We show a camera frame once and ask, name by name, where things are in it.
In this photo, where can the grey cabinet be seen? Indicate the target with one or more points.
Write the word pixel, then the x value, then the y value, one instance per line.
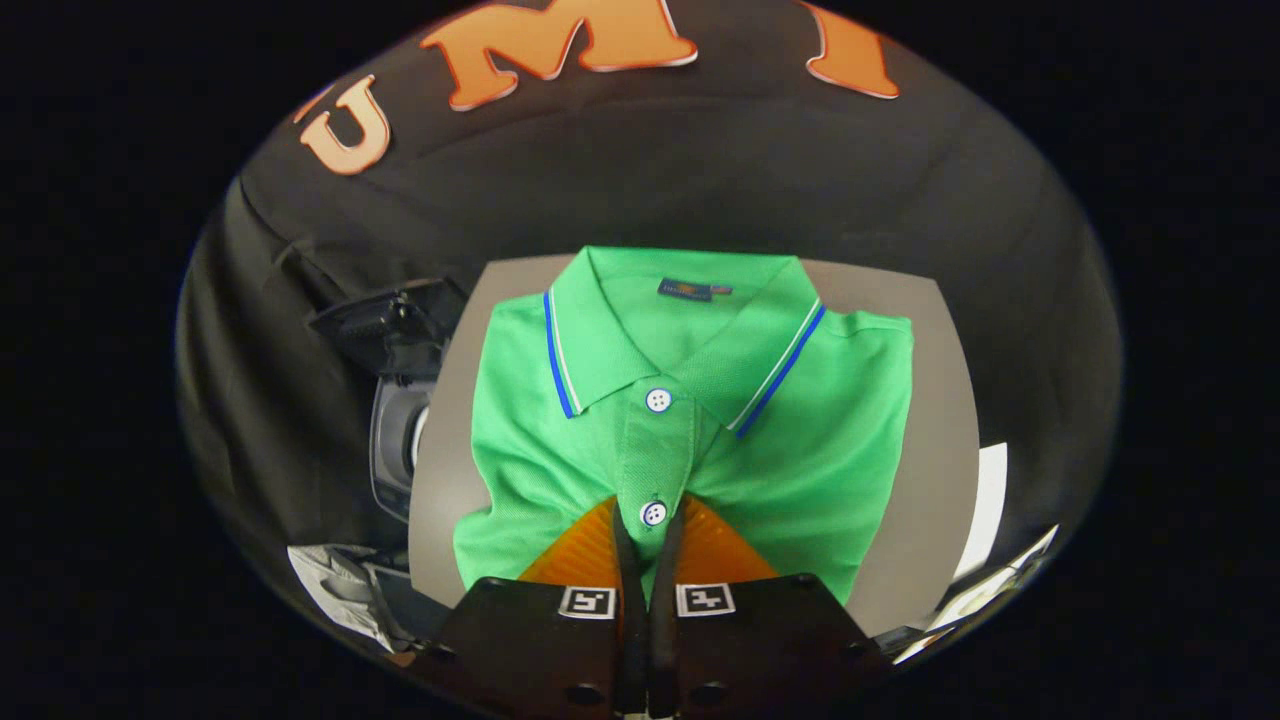
pixel 930 500

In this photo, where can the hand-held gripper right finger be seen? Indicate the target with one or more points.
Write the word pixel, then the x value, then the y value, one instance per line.
pixel 665 640

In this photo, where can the dark washing machine lid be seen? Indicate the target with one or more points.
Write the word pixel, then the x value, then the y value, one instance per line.
pixel 385 325

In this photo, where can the black backdrop cloth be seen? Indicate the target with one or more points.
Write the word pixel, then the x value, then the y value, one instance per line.
pixel 700 170

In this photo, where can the crumpled white plastic sheet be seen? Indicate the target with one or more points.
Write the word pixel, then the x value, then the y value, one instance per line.
pixel 340 590

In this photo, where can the white flat board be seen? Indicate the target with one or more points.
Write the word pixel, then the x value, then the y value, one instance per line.
pixel 990 510

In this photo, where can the green polo shirt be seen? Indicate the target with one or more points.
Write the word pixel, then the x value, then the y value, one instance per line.
pixel 800 440

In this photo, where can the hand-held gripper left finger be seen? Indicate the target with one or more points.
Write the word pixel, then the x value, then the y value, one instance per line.
pixel 628 640

